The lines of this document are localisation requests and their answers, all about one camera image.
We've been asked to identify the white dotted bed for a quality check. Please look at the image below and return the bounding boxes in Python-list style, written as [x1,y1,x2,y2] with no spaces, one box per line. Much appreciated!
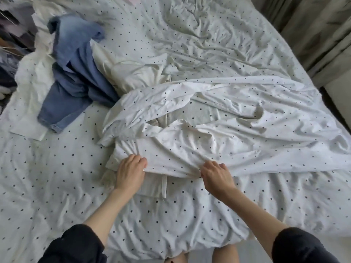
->
[0,0,351,263]

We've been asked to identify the person's right forearm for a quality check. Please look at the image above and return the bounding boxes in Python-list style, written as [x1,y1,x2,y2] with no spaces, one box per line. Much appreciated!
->
[224,187,341,263]

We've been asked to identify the person's right hand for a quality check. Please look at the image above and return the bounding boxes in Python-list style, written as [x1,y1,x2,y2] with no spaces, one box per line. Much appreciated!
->
[199,160,238,202]

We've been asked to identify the blue denim jeans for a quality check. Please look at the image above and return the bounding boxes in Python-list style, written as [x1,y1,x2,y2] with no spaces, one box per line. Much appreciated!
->
[37,14,122,134]

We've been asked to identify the white polka dot pants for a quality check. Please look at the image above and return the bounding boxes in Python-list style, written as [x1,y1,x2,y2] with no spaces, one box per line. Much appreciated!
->
[98,75,351,198]

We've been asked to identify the blue patterned bag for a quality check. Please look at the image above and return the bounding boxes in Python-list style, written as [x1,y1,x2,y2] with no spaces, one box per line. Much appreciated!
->
[0,49,23,77]

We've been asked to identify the cream white jacket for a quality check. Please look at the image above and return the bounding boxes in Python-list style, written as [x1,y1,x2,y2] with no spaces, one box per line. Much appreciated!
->
[10,0,172,142]

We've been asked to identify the person's left hand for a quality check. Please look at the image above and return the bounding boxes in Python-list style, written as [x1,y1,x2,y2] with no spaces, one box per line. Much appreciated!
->
[114,154,149,198]

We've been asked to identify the person's left forearm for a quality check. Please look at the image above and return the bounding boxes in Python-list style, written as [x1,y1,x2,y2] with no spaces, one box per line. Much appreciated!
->
[37,188,139,263]

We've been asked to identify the person's bare leg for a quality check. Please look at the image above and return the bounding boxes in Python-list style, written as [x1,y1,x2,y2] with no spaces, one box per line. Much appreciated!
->
[165,252,189,263]
[211,244,241,263]

